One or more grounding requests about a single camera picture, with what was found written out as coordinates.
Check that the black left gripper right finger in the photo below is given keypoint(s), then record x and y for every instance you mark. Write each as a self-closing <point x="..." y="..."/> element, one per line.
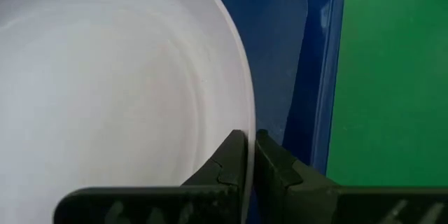
<point x="297" y="196"/>

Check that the white round plate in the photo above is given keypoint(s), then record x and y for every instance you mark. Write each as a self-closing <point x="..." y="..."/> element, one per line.
<point x="105" y="77"/>

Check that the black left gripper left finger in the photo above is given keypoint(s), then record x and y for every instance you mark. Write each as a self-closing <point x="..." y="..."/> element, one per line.
<point x="210" y="203"/>

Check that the blue plastic tray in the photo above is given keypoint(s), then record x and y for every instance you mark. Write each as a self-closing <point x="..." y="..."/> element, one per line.
<point x="280" y="42"/>

